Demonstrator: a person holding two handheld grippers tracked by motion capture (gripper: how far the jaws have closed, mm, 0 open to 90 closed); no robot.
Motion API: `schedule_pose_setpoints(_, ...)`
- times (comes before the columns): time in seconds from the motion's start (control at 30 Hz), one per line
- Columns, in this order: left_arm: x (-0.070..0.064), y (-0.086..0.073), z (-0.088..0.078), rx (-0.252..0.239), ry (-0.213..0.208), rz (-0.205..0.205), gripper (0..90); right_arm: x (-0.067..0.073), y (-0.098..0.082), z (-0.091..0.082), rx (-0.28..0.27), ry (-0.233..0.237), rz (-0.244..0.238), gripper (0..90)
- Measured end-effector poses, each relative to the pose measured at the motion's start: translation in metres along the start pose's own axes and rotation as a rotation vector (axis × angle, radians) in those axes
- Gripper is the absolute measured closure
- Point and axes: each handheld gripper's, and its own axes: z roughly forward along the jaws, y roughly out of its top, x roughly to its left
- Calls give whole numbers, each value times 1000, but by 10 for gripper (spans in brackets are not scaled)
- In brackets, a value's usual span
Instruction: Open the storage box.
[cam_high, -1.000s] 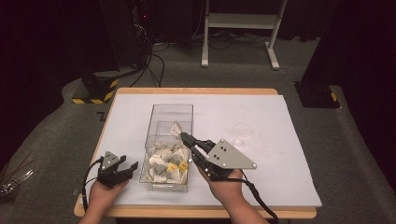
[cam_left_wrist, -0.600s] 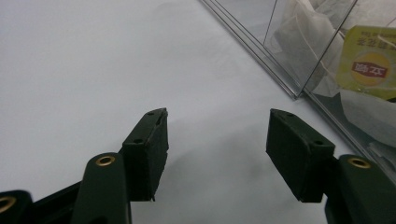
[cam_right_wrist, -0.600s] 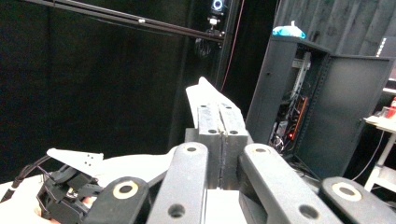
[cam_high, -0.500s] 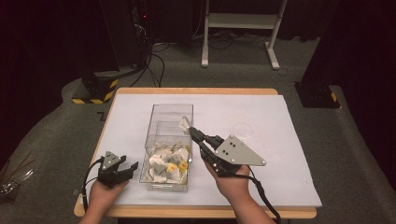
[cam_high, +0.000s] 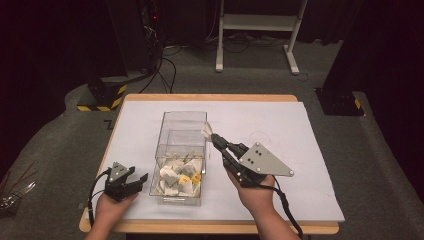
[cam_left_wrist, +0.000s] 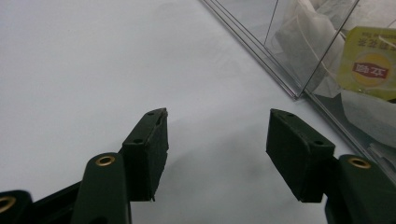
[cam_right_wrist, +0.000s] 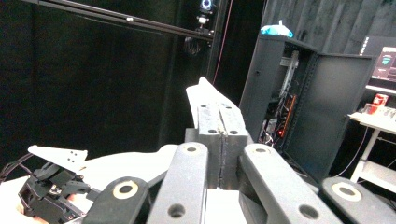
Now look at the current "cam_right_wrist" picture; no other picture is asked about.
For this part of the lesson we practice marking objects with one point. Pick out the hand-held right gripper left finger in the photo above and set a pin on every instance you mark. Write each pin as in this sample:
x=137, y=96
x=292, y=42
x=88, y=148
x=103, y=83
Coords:
x=208, y=140

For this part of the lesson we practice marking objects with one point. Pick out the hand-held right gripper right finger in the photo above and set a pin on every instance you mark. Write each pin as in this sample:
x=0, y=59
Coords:
x=234, y=140

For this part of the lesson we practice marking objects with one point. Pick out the white foam board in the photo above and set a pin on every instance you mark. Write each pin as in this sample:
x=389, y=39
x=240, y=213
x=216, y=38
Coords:
x=130, y=165

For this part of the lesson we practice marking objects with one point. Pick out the black equipment cabinet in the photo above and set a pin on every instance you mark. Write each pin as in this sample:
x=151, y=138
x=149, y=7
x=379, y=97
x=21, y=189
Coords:
x=330, y=118

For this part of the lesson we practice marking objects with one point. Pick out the black vertical pole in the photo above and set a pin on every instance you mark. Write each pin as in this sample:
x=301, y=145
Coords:
x=218, y=37

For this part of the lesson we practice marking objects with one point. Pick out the blue white packet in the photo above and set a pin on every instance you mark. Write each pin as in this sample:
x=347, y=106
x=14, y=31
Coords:
x=276, y=30

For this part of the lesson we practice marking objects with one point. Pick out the white metal desk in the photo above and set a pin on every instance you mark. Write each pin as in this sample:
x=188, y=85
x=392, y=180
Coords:
x=373, y=146

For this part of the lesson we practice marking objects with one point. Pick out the small red box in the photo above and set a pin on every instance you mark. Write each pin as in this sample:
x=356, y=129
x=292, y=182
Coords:
x=380, y=100

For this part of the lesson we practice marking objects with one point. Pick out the computer monitor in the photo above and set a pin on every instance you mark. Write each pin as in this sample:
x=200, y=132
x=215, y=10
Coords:
x=386, y=63

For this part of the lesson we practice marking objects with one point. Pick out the black metal frame rail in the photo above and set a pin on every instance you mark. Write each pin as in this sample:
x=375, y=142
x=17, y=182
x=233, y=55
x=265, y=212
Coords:
x=124, y=20

